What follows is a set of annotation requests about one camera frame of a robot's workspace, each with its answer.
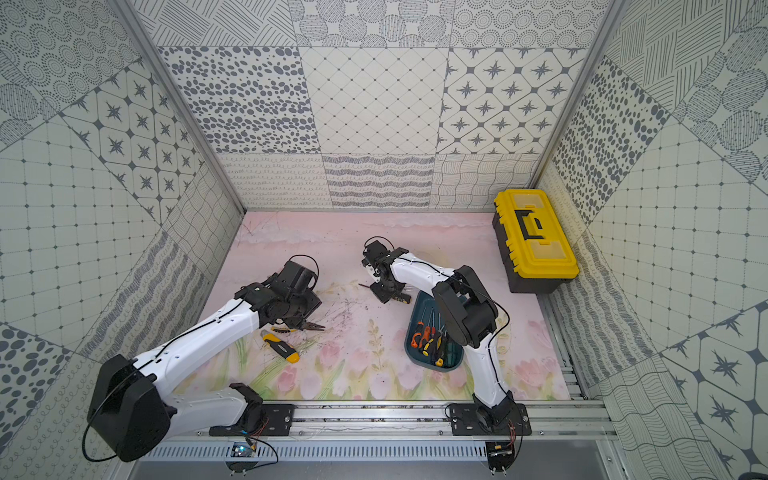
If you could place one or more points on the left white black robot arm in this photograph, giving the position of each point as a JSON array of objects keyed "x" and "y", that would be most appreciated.
[{"x": 134, "y": 406}]

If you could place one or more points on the white slotted cable duct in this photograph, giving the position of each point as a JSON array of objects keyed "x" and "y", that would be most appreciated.
[{"x": 315, "y": 451}]

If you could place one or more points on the yellow black toolbox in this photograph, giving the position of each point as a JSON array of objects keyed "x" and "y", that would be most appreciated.
[{"x": 534, "y": 249}]

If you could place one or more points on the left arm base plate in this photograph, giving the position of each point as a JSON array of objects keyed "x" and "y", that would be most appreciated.
[{"x": 265, "y": 420}]

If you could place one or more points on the yellow black utility knife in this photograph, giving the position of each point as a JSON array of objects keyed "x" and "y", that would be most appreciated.
[{"x": 279, "y": 346}]

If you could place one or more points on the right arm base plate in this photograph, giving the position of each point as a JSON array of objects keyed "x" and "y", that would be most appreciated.
[{"x": 476, "y": 420}]

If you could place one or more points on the aluminium mounting rail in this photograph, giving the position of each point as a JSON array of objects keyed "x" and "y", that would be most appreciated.
[{"x": 436, "y": 420}]

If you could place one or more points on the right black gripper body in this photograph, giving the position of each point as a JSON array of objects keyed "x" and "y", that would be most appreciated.
[{"x": 384, "y": 291}]

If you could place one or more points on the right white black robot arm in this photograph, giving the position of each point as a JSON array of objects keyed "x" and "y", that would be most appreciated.
[{"x": 468, "y": 313}]

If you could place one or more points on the teal plastic storage tray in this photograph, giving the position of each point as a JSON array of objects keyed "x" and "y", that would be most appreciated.
[{"x": 427, "y": 305}]

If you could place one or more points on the yellow black pliers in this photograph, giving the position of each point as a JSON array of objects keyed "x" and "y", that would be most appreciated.
[{"x": 302, "y": 325}]

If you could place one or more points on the black yellow small screwdriver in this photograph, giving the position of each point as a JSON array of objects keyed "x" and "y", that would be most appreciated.
[{"x": 430, "y": 347}]

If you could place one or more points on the orange black screwdriver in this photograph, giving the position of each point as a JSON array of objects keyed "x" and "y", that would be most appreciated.
[
  {"x": 425, "y": 333},
  {"x": 416, "y": 330}
]

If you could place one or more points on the green black screwdriver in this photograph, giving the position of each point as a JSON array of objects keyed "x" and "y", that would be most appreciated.
[{"x": 451, "y": 355}]

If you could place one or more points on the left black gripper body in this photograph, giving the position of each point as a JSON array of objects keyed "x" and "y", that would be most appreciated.
[{"x": 305, "y": 305}]

